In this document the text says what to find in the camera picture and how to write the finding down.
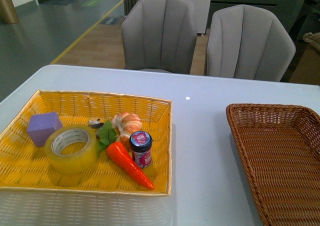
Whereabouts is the clear packing tape roll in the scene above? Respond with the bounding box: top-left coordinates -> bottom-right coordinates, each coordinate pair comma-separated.
44,124 -> 99,175

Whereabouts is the yellow woven basket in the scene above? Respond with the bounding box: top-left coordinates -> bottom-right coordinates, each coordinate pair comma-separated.
0,90 -> 173,196

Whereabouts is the brown wicker basket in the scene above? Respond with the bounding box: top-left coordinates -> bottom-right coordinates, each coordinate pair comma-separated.
226,103 -> 320,226

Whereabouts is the toy croissant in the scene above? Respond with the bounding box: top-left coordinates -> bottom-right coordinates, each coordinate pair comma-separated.
111,111 -> 142,147

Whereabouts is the small jar with pink label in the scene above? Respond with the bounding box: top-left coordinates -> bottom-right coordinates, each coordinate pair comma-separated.
129,130 -> 153,168

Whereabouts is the orange toy carrot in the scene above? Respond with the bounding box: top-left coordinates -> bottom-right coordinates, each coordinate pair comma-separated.
97,120 -> 155,190

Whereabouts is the small panda figurine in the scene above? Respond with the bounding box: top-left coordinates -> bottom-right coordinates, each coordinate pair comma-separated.
88,118 -> 104,129

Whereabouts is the left grey upholstered chair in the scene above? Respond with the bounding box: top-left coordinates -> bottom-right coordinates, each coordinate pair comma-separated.
121,0 -> 198,74

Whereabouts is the grey upholstered chair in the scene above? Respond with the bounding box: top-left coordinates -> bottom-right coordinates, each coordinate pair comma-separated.
121,0 -> 198,74
204,4 -> 296,82

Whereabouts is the right grey upholstered chair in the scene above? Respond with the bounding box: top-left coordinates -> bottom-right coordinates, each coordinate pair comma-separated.
204,4 -> 296,82

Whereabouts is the purple foam cube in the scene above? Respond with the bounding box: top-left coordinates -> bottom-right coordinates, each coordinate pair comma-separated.
26,111 -> 63,147

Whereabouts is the black appliance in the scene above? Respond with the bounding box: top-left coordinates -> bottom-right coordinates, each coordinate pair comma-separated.
296,0 -> 320,41

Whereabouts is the gold planter with plant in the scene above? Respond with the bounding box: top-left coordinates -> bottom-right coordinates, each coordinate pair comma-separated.
0,0 -> 19,24

